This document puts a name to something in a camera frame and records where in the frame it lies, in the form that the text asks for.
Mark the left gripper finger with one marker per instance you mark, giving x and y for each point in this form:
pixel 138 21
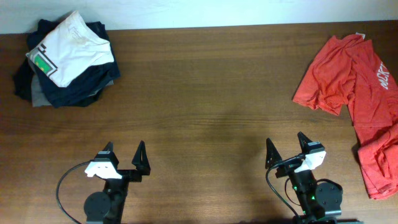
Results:
pixel 140 159
pixel 108 147

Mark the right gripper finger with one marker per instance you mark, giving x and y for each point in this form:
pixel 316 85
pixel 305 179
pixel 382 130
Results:
pixel 272 156
pixel 303 140

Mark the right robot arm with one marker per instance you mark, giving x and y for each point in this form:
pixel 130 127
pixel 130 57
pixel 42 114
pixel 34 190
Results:
pixel 320 200

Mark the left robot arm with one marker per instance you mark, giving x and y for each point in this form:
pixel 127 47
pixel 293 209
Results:
pixel 107 206

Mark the grey folded garment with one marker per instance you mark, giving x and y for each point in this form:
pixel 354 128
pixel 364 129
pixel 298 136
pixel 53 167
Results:
pixel 39 99

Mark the white folded t-shirt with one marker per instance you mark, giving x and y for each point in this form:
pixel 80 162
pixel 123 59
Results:
pixel 67 51

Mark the navy folded garment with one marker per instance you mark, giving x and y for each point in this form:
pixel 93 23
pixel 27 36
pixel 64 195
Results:
pixel 92 79

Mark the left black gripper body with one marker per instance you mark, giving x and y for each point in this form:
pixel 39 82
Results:
pixel 127 175

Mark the red orange t-shirt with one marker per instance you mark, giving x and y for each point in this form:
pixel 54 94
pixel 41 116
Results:
pixel 348 72

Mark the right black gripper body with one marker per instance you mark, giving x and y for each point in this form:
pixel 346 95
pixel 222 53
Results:
pixel 287 168

